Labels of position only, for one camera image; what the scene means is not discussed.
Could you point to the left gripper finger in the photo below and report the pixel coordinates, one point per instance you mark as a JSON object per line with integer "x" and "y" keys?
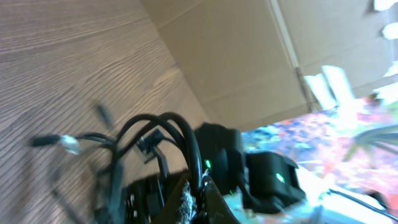
{"x": 208, "y": 207}

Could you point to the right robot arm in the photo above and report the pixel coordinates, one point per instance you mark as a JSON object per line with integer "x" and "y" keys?
{"x": 267, "y": 185}

